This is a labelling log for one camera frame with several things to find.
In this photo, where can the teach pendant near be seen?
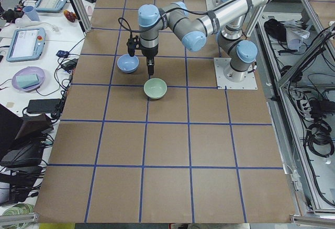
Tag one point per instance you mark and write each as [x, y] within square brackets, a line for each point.
[26, 45]

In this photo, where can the teach pendant far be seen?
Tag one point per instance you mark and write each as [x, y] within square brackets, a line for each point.
[50, 6]

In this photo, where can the blue plastic cup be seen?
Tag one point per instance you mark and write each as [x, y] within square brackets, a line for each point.
[31, 13]

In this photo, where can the purple plate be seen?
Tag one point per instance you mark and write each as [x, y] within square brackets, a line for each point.
[30, 70]

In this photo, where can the blue bowl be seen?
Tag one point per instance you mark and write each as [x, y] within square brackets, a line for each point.
[127, 63]

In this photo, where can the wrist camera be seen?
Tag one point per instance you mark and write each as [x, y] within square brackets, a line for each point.
[133, 44]

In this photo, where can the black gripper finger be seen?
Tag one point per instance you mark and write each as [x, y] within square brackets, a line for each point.
[150, 66]

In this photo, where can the teach pendant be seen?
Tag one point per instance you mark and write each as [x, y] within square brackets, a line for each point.
[26, 45]
[50, 6]

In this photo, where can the green sponge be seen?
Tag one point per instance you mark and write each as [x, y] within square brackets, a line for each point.
[25, 81]

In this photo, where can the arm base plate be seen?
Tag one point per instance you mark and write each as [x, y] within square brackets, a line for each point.
[229, 79]
[211, 4]

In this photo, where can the aluminium frame post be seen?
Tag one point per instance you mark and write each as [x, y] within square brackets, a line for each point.
[82, 16]

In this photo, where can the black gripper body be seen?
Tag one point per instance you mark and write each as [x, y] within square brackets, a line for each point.
[149, 53]

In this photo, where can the green bowl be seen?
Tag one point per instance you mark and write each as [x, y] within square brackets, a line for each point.
[155, 88]

